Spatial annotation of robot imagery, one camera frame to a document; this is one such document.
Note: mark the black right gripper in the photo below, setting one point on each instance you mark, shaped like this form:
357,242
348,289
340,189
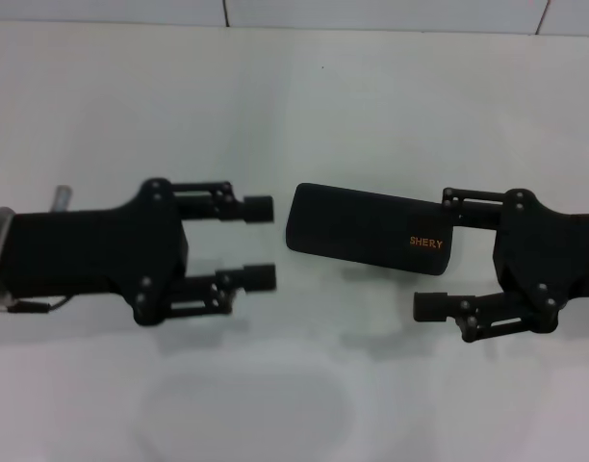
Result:
554,255

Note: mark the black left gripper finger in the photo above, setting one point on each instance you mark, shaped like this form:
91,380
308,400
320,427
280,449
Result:
256,209
258,278

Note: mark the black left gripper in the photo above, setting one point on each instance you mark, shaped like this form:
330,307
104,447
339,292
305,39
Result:
92,250

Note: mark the black glasses case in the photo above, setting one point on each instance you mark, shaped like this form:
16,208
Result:
362,226

